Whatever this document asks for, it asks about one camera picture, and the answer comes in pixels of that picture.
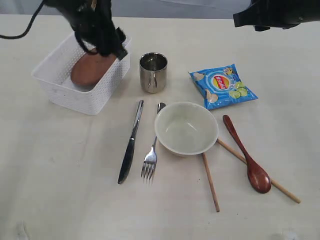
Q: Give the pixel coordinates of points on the white woven plastic basket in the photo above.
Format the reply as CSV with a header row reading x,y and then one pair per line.
x,y
54,76

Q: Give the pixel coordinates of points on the silver metal fork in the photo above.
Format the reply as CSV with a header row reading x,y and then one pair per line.
x,y
150,162

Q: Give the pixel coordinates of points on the white ceramic bowl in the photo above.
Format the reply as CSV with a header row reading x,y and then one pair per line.
x,y
186,128

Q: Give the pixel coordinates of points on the brown wooden plate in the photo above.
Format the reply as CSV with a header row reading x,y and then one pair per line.
x,y
89,69

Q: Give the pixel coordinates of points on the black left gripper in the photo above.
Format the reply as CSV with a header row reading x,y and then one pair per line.
x,y
94,30

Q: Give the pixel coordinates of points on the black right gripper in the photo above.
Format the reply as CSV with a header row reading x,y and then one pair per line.
x,y
285,14

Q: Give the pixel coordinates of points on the silver table knife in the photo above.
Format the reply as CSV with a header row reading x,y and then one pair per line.
x,y
129,153

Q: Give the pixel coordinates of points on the black metal cup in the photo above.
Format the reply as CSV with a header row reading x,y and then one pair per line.
x,y
153,72

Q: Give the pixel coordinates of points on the blue potato chips bag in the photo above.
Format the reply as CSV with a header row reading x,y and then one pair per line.
x,y
221,87

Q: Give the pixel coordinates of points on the brown wooden spoon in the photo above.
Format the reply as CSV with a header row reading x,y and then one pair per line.
x,y
257,176

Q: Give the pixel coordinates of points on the brown wooden chopstick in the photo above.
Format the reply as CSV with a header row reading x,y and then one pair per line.
x,y
273,182
211,184

